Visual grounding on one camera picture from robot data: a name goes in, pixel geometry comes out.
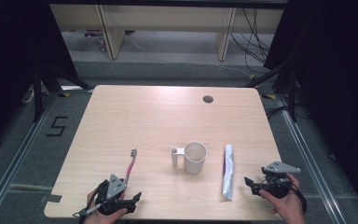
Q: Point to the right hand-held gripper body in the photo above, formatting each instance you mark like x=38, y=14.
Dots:
x=278, y=185

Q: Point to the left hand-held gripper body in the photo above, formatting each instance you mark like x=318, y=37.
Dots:
x=115, y=188

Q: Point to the pink toothbrush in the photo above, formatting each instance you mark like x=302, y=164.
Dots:
x=130, y=165

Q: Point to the white toothpaste tube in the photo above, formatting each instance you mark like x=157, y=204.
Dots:
x=228, y=174

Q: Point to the white cup with side holder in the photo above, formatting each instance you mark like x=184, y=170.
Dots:
x=195, y=158

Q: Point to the person's right hand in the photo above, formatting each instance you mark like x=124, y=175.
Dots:
x=290, y=208

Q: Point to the person's left hand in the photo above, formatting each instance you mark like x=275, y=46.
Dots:
x=101, y=218

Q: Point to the grey plug of left gripper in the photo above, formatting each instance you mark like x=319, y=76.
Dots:
x=85, y=212

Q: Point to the black tape strip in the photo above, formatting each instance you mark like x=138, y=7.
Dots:
x=51, y=198

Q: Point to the yellow black floor tape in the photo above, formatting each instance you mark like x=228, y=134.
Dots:
x=64, y=94
x=268, y=96

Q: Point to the black metal stand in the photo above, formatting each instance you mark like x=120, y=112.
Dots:
x=292, y=96
x=38, y=93

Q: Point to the black tape floor number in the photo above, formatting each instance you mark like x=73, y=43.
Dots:
x=57, y=127

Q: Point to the round table grommet hole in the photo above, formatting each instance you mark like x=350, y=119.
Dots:
x=208, y=99

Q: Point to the black curtain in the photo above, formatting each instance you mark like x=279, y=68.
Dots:
x=12, y=62
x=338, y=77

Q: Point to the small red green floor clutter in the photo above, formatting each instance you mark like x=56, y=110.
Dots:
x=101, y=42

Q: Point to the light wooden shelf unit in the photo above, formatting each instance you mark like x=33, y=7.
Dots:
x=167, y=17

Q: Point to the aluminium floor rail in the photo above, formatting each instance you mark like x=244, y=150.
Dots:
x=15, y=158
x=310, y=161

